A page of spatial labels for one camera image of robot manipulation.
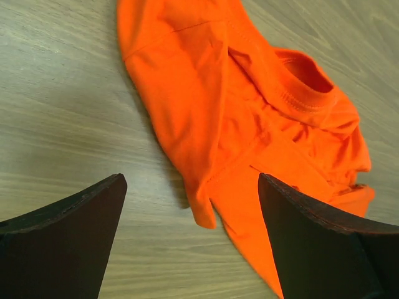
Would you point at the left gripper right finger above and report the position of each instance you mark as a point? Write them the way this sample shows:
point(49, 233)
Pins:
point(324, 252)

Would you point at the orange t shirt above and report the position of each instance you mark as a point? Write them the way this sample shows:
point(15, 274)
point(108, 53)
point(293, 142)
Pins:
point(227, 106)

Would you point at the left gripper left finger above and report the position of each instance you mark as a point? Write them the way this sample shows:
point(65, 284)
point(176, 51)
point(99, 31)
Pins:
point(62, 250)

